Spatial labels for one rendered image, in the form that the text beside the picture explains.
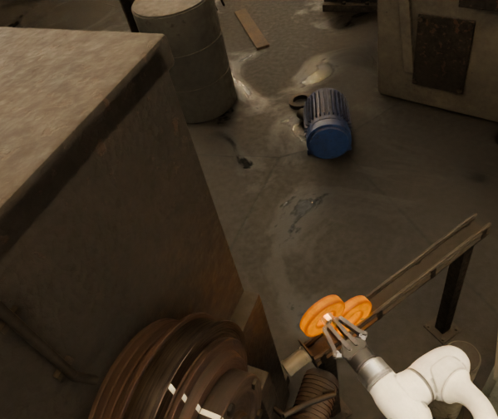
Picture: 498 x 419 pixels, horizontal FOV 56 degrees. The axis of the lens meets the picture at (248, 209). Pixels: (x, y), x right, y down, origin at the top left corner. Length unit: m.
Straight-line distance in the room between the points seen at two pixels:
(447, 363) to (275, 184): 1.94
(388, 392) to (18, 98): 1.11
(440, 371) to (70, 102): 1.11
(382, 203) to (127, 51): 2.20
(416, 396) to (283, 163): 2.15
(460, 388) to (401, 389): 0.15
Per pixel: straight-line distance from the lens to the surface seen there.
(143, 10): 3.51
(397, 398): 1.36
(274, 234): 2.80
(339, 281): 2.57
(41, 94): 0.93
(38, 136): 0.82
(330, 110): 3.08
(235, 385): 1.02
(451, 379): 1.40
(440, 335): 2.45
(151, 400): 0.94
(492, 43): 3.22
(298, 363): 1.61
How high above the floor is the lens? 2.16
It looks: 47 degrees down
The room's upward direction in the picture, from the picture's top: 15 degrees counter-clockwise
